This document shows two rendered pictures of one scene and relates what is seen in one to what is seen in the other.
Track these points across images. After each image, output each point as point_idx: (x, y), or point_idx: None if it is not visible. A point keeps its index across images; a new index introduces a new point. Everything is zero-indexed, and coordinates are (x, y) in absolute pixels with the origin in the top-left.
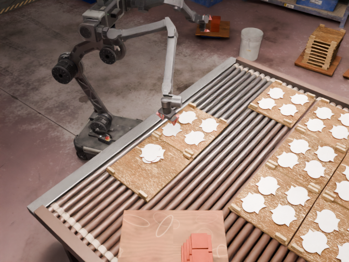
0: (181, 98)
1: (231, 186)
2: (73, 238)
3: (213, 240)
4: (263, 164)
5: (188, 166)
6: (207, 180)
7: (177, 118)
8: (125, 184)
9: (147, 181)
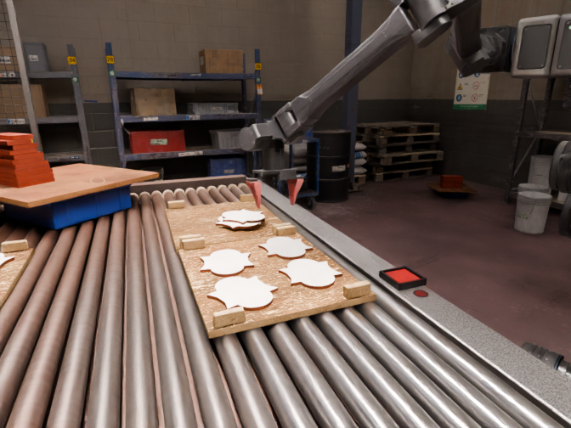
0: (250, 128)
1: (54, 271)
2: (184, 180)
3: (17, 191)
4: None
5: (172, 247)
6: (113, 254)
7: (250, 183)
8: (212, 204)
9: (195, 213)
